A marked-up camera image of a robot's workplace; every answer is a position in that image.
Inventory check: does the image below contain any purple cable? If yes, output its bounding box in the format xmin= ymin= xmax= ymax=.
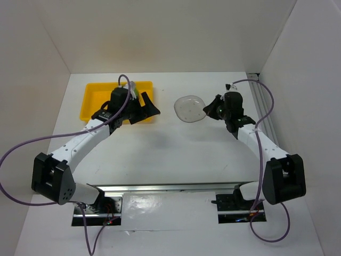
xmin=0 ymin=74 xmax=134 ymax=256
xmin=226 ymin=78 xmax=291 ymax=243

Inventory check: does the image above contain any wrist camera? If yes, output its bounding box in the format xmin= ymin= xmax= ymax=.
xmin=225 ymin=83 xmax=238 ymax=92
xmin=118 ymin=81 xmax=137 ymax=100

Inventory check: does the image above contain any clear plate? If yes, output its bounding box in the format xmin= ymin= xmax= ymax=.
xmin=174 ymin=95 xmax=206 ymax=123

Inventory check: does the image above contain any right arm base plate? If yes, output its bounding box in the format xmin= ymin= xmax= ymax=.
xmin=211 ymin=194 xmax=266 ymax=224

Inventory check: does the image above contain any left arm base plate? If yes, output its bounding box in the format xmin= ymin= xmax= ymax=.
xmin=71 ymin=195 xmax=123 ymax=227

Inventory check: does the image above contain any aluminium rail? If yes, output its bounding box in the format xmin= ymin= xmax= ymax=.
xmin=95 ymin=182 xmax=258 ymax=193
xmin=249 ymin=82 xmax=278 ymax=145

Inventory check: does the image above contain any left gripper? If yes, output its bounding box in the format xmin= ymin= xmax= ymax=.
xmin=120 ymin=92 xmax=160 ymax=125

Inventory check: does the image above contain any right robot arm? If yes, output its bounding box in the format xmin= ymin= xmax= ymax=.
xmin=203 ymin=92 xmax=306 ymax=209

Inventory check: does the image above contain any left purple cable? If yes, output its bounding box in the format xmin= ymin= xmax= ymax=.
xmin=0 ymin=74 xmax=134 ymax=256

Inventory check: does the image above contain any aluminium rail right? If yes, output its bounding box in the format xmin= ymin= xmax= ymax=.
xmin=249 ymin=82 xmax=278 ymax=145

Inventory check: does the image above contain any aluminium rail front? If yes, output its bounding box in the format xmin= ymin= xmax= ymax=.
xmin=95 ymin=182 xmax=258 ymax=193

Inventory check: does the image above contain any yellow plastic bin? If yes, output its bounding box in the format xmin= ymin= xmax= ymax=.
xmin=79 ymin=81 xmax=153 ymax=123

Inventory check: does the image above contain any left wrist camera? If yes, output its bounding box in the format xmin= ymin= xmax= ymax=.
xmin=118 ymin=81 xmax=137 ymax=100

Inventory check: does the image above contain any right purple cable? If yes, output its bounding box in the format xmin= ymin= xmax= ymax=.
xmin=226 ymin=78 xmax=291 ymax=243

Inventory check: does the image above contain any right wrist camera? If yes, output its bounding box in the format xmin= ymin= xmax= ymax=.
xmin=225 ymin=83 xmax=238 ymax=92

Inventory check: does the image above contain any green plate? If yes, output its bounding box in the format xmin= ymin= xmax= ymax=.
xmin=131 ymin=87 xmax=139 ymax=99

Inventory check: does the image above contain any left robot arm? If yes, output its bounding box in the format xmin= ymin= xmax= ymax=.
xmin=31 ymin=86 xmax=160 ymax=213

